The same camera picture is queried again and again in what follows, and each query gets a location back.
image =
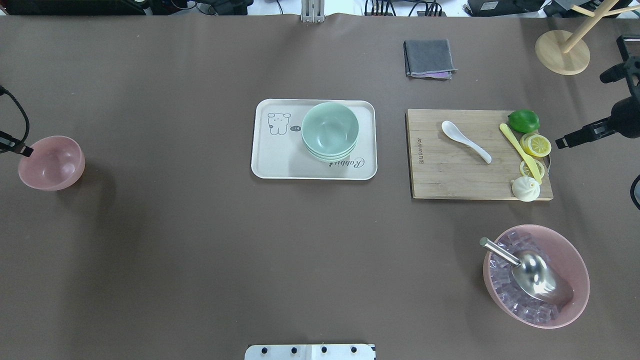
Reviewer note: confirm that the white ceramic spoon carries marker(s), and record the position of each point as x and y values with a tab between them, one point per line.
455	134

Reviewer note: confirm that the small pink bowl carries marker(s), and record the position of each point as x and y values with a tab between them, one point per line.
56	163

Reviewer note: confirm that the green bowl stack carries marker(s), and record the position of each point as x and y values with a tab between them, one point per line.
330	131

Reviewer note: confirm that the large pink ice bowl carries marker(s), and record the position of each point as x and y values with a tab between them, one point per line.
562	257

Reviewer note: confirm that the cream rabbit tray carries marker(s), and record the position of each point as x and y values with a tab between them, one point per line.
278	150

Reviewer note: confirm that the purple cloth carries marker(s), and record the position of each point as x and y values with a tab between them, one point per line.
439	75

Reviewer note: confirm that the grey folded cloth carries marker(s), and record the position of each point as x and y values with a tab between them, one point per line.
424	56

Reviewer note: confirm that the single lemon slice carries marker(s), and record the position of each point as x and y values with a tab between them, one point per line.
525	170

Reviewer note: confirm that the white steamed bun toy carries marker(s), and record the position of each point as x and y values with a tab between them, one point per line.
525	189

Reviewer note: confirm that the yellow plastic knife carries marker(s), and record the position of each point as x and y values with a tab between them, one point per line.
529	161

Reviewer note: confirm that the green lime toy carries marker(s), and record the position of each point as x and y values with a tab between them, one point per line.
524	121

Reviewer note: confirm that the stacked lemon slices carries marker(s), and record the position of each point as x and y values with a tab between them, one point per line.
535	145

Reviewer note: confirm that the metal ice scoop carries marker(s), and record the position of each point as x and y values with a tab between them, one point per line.
532	273

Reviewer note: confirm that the wooden stand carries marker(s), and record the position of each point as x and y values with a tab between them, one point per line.
565	52

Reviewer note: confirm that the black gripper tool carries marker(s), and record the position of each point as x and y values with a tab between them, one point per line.
8	143

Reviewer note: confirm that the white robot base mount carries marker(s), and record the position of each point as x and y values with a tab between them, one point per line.
331	351

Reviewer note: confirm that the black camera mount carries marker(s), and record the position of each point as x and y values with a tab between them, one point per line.
625	114

